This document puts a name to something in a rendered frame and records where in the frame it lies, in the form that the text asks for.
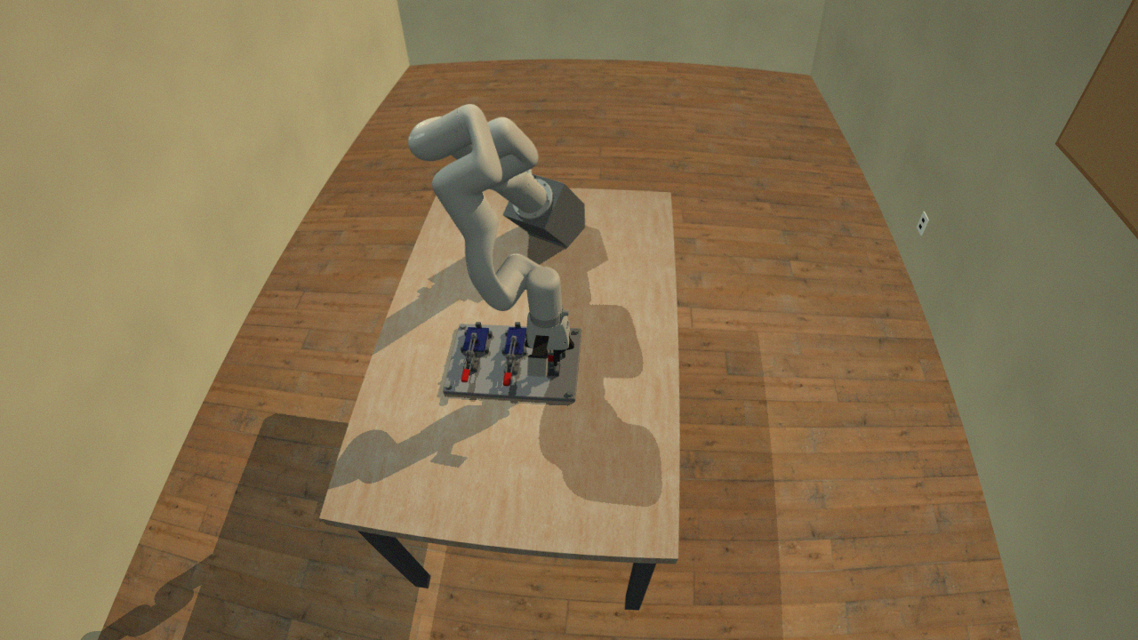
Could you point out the grey toggle clamp with red handle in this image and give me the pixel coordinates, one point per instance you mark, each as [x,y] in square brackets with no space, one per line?
[472,362]

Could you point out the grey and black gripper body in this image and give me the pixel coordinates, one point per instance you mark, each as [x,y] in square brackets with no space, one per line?
[558,335]

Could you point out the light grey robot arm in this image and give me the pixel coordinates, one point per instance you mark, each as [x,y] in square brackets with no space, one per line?
[459,187]

